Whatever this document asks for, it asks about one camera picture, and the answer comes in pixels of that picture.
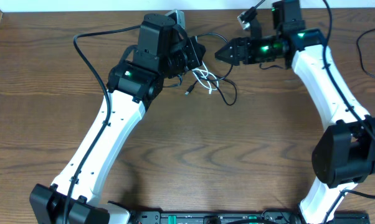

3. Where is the white usb cable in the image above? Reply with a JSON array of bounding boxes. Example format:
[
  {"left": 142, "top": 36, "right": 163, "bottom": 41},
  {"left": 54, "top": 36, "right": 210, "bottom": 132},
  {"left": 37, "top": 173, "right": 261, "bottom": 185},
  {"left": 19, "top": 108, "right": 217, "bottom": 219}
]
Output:
[{"left": 191, "top": 60, "right": 221, "bottom": 95}]

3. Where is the black usb cable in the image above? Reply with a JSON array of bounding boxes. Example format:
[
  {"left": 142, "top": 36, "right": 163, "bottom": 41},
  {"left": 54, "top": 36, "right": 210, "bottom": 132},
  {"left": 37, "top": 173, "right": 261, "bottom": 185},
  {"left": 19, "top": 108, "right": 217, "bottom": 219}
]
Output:
[
  {"left": 184, "top": 32, "right": 238, "bottom": 106},
  {"left": 356, "top": 27, "right": 375, "bottom": 82}
]

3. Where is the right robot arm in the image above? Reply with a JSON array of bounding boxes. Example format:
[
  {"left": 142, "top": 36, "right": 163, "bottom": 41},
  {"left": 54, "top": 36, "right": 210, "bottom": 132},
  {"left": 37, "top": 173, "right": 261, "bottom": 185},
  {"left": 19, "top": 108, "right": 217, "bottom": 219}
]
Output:
[{"left": 215, "top": 1, "right": 375, "bottom": 223}]

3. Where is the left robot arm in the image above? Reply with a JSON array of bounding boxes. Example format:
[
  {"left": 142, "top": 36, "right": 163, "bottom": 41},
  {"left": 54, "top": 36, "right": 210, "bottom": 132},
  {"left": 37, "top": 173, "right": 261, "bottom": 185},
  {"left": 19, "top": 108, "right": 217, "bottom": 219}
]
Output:
[{"left": 29, "top": 9, "right": 206, "bottom": 224}]

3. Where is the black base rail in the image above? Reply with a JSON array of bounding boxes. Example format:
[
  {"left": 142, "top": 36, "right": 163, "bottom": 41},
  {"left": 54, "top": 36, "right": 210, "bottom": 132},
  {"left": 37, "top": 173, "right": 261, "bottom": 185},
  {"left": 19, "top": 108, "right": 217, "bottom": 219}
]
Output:
[{"left": 125, "top": 211, "right": 371, "bottom": 224}]

